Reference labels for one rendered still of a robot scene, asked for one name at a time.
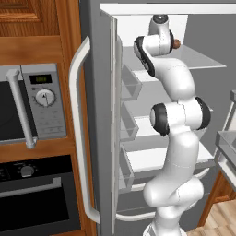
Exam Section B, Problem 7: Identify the clear fridge door bin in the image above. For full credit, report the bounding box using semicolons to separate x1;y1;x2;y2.
117;144;136;194
120;102;138;143
121;64;143;101

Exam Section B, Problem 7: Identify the glass fridge shelf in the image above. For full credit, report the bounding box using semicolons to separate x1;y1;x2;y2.
122;45;228;71

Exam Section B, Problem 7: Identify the grey fridge door with bins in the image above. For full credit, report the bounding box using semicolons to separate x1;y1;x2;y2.
214;89;236;192

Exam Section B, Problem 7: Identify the wooden base cabinet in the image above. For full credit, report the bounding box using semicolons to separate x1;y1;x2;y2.
197;170;236;229

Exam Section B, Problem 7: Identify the grey fridge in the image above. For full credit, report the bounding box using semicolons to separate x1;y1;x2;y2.
100;0;236;236

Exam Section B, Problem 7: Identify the silver microwave oven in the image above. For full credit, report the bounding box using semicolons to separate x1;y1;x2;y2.
0;63;67;146

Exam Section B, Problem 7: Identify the silver microwave knob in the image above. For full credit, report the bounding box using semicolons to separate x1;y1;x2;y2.
34;88;57;108

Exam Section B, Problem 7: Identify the silver oven knob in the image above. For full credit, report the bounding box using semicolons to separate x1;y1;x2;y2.
20;165;35;178

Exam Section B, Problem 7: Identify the wooden appliance housing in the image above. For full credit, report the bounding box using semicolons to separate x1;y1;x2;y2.
0;0;99;236

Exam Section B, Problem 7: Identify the black built-in oven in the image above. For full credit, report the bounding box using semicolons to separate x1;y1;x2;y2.
0;154;82;236

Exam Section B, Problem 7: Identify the wooden cupboard door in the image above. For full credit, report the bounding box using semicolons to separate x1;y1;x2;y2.
0;0;61;38

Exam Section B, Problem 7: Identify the white fridge door handle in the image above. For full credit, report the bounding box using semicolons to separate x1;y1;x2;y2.
68;35;101;225

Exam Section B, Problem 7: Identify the white fridge drawer handle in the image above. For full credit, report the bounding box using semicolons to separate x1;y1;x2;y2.
130;167;211;193
114;210;158;223

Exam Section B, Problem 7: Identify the silver microwave handle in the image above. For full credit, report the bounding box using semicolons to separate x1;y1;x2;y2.
6;68;39;150

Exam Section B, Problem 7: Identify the silver oven handle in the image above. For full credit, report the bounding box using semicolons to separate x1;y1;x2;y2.
0;176;63;199

